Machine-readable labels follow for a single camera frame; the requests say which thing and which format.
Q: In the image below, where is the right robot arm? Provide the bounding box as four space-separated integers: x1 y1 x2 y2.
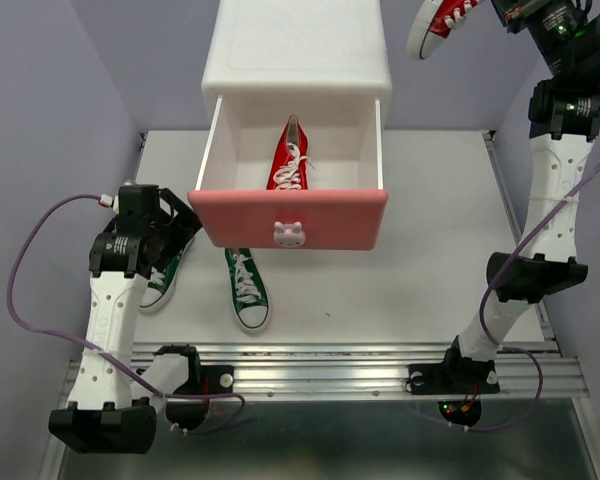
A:
440 1 600 390

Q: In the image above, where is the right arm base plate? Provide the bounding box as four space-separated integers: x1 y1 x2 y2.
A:
408 361 500 396

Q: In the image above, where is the white shoe cabinet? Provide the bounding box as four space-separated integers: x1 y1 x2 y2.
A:
201 1 392 120

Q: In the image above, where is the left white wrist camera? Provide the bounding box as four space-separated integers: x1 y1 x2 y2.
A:
98 194 119 214

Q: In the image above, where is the green sneaker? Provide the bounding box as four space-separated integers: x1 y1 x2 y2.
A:
139 240 194 314
224 248 270 335

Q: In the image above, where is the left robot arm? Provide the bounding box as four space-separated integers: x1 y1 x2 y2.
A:
48 185 202 454

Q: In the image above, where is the aluminium rail frame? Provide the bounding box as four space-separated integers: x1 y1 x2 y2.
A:
37 129 600 480

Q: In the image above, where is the green sneaker left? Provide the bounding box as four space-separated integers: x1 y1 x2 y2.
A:
139 240 194 314

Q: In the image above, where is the pink front drawer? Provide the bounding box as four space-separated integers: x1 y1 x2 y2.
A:
188 96 389 250

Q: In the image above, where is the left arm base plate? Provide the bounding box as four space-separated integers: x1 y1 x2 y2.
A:
174 365 234 395

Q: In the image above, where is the red sneaker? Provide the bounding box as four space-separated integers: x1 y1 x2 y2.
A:
266 115 311 191
406 0 482 60

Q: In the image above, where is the pink bunny drawer knob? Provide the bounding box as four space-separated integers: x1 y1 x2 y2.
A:
273 221 306 248

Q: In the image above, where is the green sneaker centre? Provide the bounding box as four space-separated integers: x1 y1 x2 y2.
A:
224 248 270 335

